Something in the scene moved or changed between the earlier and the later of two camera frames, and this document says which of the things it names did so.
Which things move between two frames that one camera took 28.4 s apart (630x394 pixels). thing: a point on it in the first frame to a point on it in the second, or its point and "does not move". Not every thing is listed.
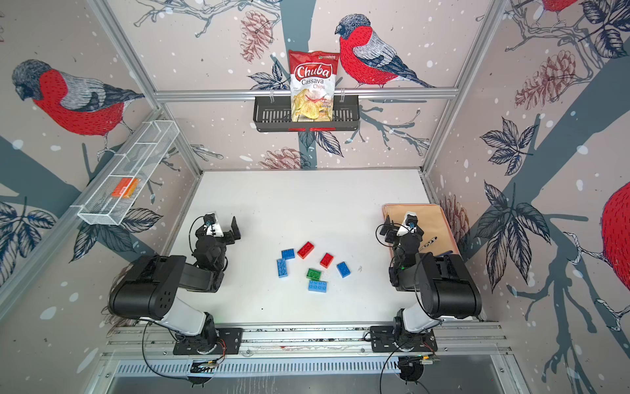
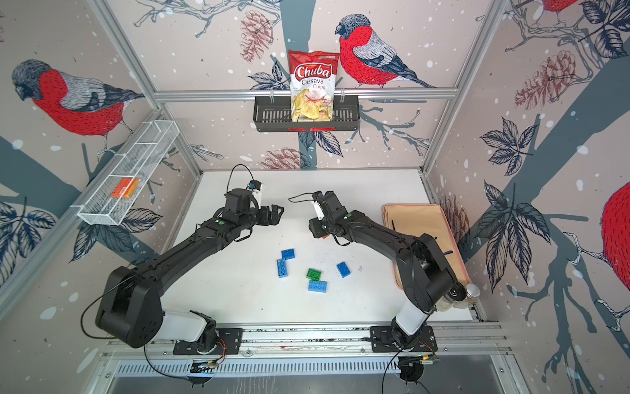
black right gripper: x=392 y=231 to x=312 y=225
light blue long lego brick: x=317 y=286 does not move
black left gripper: x=230 y=239 to x=275 y=219
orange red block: x=123 y=185 does not move
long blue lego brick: x=281 y=268 does not move
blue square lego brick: x=343 y=269 does not move
